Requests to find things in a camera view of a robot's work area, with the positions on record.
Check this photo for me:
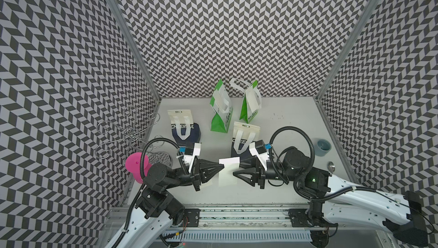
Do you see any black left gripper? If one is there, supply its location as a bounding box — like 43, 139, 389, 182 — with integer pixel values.
162, 158, 224, 191

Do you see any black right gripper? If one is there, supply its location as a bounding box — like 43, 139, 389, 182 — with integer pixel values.
233, 153, 300, 189

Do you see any cream receipt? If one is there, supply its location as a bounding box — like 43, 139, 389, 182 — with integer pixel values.
245, 88, 262, 112
219, 157, 240, 187
213, 86, 230, 113

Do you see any navy cream Cheerful bag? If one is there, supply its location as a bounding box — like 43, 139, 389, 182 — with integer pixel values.
168, 110, 201, 146
231, 122, 261, 159

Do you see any green white bag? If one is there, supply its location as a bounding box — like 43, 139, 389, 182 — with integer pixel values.
210, 79, 233, 133
229, 78, 262, 124

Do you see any green white bag front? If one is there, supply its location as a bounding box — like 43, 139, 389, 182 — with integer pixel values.
210, 79, 233, 133

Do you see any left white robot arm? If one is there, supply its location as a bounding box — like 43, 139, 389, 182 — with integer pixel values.
106, 137, 225, 248

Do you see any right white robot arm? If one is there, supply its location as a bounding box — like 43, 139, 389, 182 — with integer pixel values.
233, 126, 436, 248

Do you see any pink plastic cup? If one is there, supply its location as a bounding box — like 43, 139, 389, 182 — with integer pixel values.
125, 152, 152, 184

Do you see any grey blue cup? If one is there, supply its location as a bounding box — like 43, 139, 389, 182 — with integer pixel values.
312, 138, 332, 157

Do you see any metal spoon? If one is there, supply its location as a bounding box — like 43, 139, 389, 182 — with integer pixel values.
327, 161, 335, 174

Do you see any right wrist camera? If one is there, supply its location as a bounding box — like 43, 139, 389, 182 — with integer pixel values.
249, 140, 270, 170

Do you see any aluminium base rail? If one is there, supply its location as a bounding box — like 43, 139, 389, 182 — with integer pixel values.
109, 205, 387, 232

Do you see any white vented cable duct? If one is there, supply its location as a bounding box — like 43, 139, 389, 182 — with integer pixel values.
163, 230, 313, 243

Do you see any silver wire stand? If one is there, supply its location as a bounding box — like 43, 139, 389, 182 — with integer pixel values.
94, 105, 161, 160

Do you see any aluminium corner post left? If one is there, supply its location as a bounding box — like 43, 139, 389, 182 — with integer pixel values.
106, 0, 161, 102

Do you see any aluminium corner post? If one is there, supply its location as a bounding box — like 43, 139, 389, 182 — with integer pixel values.
106, 0, 161, 102
315, 0, 381, 102

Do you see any aluminium corner post right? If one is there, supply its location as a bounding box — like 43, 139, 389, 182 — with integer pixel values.
315, 0, 381, 102

